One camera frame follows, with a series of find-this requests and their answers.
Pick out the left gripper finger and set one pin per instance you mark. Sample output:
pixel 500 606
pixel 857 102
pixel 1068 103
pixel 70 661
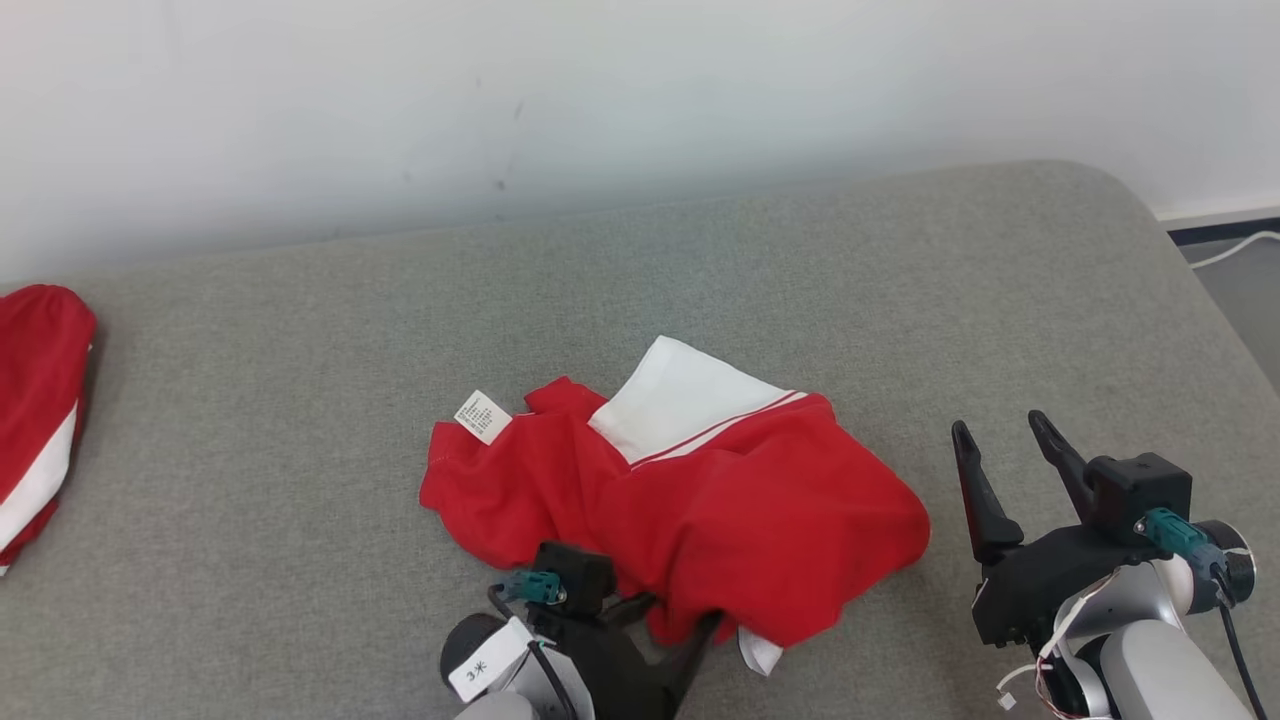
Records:
pixel 692 652
pixel 628 606

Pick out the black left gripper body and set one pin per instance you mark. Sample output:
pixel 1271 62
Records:
pixel 610 670

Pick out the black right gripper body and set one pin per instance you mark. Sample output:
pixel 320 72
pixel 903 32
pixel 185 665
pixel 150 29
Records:
pixel 1040 590

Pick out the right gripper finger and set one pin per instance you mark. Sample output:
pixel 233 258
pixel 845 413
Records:
pixel 1068 470
pixel 985 510

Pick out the red Bulls 23 jersey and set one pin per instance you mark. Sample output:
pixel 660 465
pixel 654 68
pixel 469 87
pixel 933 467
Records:
pixel 740 500

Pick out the red shorts with white stripe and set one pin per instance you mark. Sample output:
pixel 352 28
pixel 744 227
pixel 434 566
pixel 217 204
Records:
pixel 35 400

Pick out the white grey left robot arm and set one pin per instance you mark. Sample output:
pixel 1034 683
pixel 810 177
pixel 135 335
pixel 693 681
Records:
pixel 470 640

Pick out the white paper label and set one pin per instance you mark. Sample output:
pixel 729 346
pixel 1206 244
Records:
pixel 487 665

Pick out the white wall baseboard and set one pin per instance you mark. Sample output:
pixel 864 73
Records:
pixel 1220 213

